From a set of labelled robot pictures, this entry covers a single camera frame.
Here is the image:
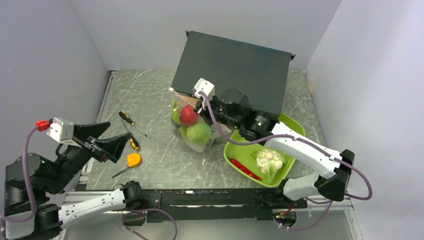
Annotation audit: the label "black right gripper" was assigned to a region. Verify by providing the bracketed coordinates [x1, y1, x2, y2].
[193, 93, 242, 130]

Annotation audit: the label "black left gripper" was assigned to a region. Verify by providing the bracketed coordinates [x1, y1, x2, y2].
[46, 122, 132, 193]

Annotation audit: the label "green cabbage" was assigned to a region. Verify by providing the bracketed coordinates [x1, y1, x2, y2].
[186, 122, 212, 144]

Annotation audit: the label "red tomato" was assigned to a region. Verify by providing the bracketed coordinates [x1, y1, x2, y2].
[179, 105, 199, 126]

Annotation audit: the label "clear zip top bag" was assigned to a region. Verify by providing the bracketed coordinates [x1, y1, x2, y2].
[168, 87, 222, 153]

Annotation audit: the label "green celery stalks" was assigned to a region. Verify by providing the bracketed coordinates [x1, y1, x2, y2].
[171, 100, 185, 139]

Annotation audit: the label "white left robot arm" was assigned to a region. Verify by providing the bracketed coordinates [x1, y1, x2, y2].
[0, 117, 146, 240]

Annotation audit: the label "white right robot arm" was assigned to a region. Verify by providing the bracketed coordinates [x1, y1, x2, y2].
[194, 87, 355, 208]

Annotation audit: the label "black yellow screwdriver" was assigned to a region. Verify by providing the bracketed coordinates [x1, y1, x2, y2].
[118, 111, 148, 138]
[120, 119, 141, 152]

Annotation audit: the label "yellow tape measure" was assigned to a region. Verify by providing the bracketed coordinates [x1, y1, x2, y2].
[126, 153, 143, 168]

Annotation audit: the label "wooden block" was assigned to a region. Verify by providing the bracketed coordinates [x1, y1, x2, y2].
[181, 95, 198, 106]

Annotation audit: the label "long red chili pepper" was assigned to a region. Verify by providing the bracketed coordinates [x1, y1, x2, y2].
[230, 158, 263, 181]

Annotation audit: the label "dark rack server chassis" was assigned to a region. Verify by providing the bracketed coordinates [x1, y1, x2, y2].
[171, 30, 295, 116]

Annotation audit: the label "white cauliflower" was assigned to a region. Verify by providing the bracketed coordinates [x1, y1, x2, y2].
[251, 148, 286, 181]

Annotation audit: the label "green plastic tray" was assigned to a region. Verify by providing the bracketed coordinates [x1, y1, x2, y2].
[223, 112, 306, 189]

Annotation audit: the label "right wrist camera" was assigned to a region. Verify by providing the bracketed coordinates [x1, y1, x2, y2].
[193, 78, 215, 99]

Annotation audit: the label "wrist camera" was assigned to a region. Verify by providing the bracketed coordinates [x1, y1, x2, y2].
[35, 117, 80, 147]
[193, 78, 215, 99]

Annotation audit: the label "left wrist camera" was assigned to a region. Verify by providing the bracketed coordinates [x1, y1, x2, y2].
[35, 117, 80, 147]

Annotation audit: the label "aluminium rail left edge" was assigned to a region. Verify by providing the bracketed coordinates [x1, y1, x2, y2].
[78, 70, 119, 184]

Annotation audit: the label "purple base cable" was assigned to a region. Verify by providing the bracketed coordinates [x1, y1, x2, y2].
[121, 207, 178, 240]

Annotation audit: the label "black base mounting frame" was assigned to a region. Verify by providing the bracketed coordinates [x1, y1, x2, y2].
[129, 188, 307, 223]

